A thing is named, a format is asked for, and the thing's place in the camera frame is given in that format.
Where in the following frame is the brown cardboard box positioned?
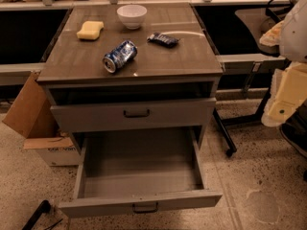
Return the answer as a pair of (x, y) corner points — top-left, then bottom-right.
(3, 72), (81, 166)

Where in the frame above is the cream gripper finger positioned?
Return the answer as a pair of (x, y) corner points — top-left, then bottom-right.
(259, 21), (284, 47)
(261, 62), (307, 127)

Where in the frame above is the blue pepsi can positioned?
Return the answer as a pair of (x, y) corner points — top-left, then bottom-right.
(103, 40), (137, 74)

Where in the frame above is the open grey middle drawer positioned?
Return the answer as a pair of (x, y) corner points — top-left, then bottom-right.
(59, 127), (222, 218)

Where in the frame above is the black shoe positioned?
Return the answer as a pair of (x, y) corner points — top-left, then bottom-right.
(280, 114), (307, 158)

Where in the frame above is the grey drawer cabinet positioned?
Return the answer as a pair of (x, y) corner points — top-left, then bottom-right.
(38, 4), (222, 218)

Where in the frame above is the black office chair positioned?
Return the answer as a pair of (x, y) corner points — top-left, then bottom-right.
(235, 0), (296, 57)

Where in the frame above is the black rolling stand base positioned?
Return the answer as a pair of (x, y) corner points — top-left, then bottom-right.
(212, 80), (272, 158)

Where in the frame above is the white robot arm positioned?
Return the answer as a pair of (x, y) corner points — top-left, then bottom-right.
(259, 0), (307, 127)

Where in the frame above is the white ceramic bowl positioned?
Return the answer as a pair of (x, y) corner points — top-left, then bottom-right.
(117, 5), (147, 30)

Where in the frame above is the dark blue snack bag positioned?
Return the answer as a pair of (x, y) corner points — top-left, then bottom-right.
(147, 33), (178, 48)

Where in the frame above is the yellow sponge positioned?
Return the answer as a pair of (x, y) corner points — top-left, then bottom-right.
(77, 21), (104, 40)

